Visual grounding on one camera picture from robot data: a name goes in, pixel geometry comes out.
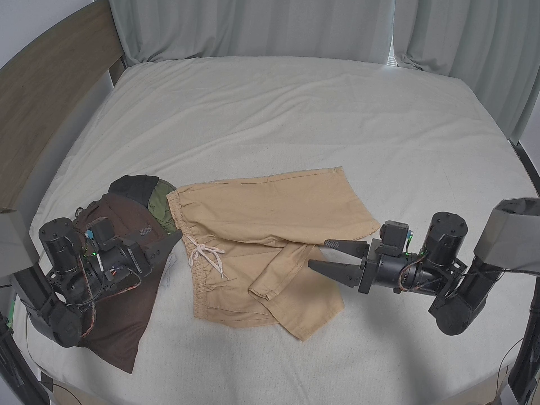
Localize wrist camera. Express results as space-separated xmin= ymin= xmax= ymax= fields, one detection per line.
xmin=379 ymin=220 xmax=413 ymax=255
xmin=86 ymin=218 xmax=117 ymax=252

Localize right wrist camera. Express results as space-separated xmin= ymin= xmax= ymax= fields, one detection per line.
xmin=379 ymin=220 xmax=413 ymax=255

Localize black garment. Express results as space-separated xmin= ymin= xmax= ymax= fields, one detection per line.
xmin=109 ymin=175 xmax=160 ymax=210

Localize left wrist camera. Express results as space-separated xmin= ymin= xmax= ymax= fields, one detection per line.
xmin=86 ymin=218 xmax=117 ymax=252

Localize bed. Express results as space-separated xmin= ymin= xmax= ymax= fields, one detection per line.
xmin=0 ymin=0 xmax=540 ymax=405

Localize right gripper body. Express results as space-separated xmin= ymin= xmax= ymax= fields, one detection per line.
xmin=358 ymin=239 xmax=422 ymax=294

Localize olive green garment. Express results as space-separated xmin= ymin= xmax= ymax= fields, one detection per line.
xmin=148 ymin=179 xmax=180 ymax=233

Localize tan shorts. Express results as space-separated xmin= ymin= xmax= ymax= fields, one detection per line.
xmin=166 ymin=166 xmax=382 ymax=343

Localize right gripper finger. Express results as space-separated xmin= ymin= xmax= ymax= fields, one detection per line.
xmin=308 ymin=260 xmax=363 ymax=289
xmin=324 ymin=238 xmax=370 ymax=257

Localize window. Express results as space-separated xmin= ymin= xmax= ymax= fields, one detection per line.
xmin=386 ymin=32 xmax=399 ymax=70

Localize pale green curtain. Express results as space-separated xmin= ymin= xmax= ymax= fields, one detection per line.
xmin=391 ymin=0 xmax=540 ymax=143
xmin=102 ymin=0 xmax=399 ymax=68

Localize brown garment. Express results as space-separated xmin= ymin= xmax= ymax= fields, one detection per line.
xmin=67 ymin=194 xmax=183 ymax=374

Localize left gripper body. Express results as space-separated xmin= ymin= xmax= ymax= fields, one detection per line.
xmin=96 ymin=240 xmax=153 ymax=288

